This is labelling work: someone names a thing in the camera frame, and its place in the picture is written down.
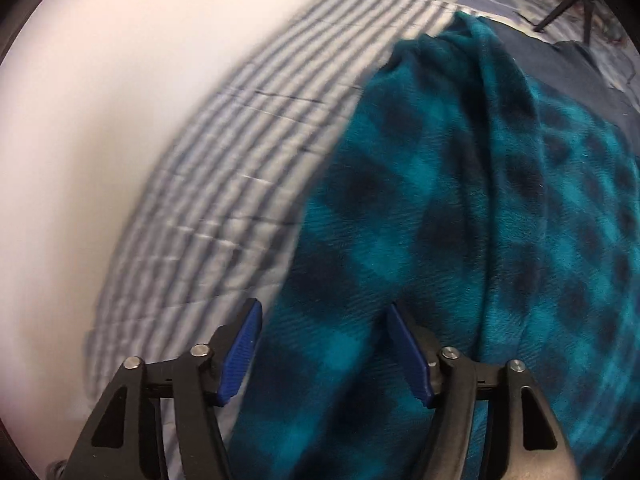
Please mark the black tripod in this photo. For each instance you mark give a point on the black tripod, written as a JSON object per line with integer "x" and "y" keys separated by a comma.
{"x": 562, "y": 7}

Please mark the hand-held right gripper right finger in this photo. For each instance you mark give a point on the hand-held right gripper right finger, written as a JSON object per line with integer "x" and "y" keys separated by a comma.
{"x": 407, "y": 355}

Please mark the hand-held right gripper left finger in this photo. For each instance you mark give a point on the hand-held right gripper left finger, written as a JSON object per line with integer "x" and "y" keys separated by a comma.
{"x": 242, "y": 355}

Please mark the teal plaid fleece blanket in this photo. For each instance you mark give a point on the teal plaid fleece blanket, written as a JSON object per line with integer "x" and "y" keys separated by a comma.
{"x": 425, "y": 210}

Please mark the blue white striped quilt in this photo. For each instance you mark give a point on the blue white striped quilt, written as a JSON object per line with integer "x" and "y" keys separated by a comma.
{"x": 225, "y": 160}

